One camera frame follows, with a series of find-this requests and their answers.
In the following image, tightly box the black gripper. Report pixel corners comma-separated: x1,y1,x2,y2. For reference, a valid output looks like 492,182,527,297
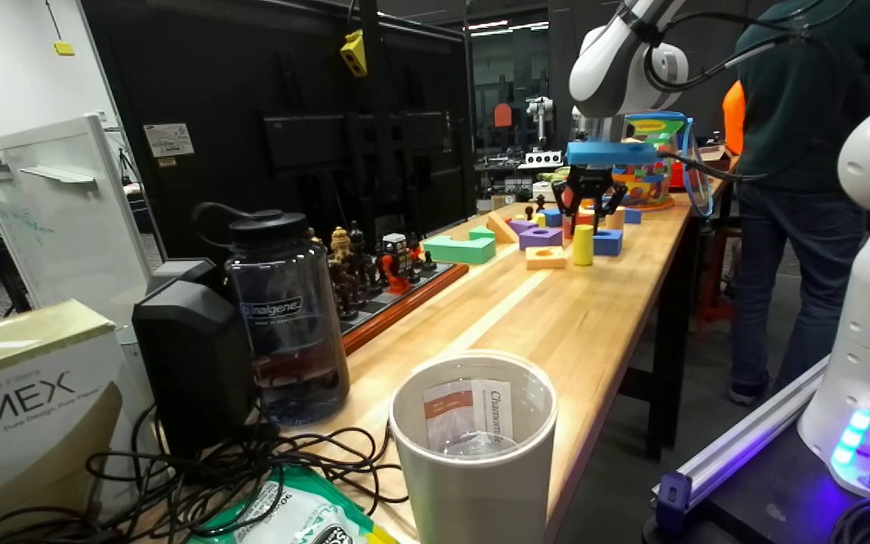
559,163,631,222

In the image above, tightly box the yellow wooden cylinder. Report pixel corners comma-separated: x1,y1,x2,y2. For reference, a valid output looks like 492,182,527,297
572,222,599,268

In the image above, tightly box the blue square block with hole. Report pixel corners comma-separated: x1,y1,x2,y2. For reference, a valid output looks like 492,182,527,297
590,226,624,259

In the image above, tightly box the purple square block with hole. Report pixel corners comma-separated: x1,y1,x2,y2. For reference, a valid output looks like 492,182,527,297
517,223,565,253

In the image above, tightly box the orange-yellow square block with hole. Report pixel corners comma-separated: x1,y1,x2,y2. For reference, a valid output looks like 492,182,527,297
522,245,572,272

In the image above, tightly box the orange rectangular foam block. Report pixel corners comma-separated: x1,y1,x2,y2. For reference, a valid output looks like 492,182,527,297
484,210,518,247

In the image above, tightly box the green arch foam block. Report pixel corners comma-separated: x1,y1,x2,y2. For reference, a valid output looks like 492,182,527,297
420,233,498,268

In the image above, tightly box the orange background object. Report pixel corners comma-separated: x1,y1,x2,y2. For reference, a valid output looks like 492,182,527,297
718,78,748,159

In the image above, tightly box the white cylindrical cup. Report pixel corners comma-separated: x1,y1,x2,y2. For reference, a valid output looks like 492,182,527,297
386,351,562,544

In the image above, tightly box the clear plastic toy bin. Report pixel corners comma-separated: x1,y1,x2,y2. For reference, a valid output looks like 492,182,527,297
618,109,699,210

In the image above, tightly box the person in dark clothes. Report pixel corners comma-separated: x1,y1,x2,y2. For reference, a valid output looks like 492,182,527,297
718,0,870,409

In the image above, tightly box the white blue-print sachet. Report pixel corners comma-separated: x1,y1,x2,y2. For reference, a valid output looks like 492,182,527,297
469,378,517,448

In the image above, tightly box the white orange-print sachet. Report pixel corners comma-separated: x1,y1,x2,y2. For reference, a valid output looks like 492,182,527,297
420,381,478,454

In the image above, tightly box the yellow hanging tag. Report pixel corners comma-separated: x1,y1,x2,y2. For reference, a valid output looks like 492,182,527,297
337,27,370,83

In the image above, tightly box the dark translucent water bottle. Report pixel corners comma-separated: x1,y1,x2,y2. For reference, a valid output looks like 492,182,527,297
191,199,354,423

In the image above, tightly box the black cabinet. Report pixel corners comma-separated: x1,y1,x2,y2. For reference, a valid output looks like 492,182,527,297
80,0,478,259

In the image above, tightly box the white label on cabinet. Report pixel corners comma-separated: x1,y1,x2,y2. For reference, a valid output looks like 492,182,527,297
142,120,196,163

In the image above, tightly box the black speaker box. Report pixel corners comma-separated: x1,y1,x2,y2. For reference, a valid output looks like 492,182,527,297
130,257,257,456

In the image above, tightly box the green packet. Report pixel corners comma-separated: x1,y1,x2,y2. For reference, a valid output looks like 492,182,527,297
186,464,398,544

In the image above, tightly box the white whiteboard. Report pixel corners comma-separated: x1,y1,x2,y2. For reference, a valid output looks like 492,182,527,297
0,111,172,337

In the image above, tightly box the white cardboard product box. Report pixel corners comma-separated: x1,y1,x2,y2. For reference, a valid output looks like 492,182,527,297
0,297,130,544

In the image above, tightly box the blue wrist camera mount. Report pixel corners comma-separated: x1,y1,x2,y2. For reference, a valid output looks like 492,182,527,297
565,137,663,173

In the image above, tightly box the black table frame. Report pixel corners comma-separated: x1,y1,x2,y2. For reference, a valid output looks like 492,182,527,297
618,199,705,464

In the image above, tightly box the thin black cable tangle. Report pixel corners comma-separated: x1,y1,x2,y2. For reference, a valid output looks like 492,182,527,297
0,405,412,544

